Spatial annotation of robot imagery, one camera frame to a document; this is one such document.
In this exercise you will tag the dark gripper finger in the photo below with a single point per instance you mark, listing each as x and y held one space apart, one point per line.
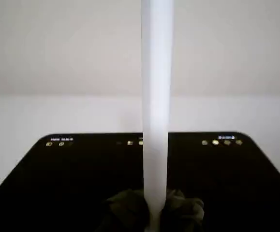
183 212
127 210

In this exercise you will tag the white stylus pencil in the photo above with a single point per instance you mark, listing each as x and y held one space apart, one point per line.
156 96

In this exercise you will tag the black tablet with dark screen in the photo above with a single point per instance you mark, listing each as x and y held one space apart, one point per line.
57 181

